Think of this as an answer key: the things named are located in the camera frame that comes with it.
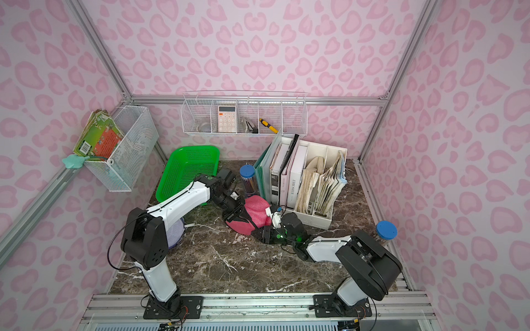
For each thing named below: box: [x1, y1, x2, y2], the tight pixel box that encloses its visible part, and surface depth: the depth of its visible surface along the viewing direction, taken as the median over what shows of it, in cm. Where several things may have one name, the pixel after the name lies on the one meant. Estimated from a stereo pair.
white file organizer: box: [269, 136, 348, 231], surface depth 88 cm
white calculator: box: [217, 104, 237, 133], surface depth 97 cm
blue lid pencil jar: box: [239, 164, 257, 195], surface depth 92 cm
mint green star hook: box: [62, 154, 91, 169], surface depth 64 cm
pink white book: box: [286, 143, 310, 209], surface depth 88 cm
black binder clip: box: [245, 120, 259, 134], surface depth 93 cm
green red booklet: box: [73, 108, 125, 161], surface depth 73 cm
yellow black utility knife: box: [258, 117, 279, 134], surface depth 100 cm
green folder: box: [253, 129, 283, 205], surface depth 82 cm
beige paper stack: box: [294, 155, 325, 214], surface depth 90 cm
